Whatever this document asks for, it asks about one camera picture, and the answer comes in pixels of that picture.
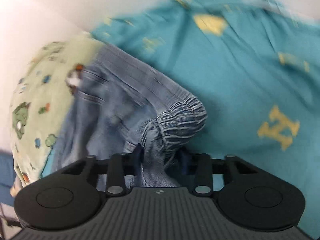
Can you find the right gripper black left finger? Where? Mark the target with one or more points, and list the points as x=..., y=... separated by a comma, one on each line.
x=121, y=165

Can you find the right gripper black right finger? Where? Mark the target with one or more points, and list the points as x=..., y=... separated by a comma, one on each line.
x=196, y=172

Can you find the blue denim jeans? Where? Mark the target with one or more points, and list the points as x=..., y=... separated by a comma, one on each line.
x=121, y=103

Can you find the green cartoon fleece blanket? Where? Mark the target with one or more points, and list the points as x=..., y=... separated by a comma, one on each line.
x=41, y=101

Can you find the teal patterned bed sheet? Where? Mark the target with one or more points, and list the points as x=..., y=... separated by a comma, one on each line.
x=255, y=71

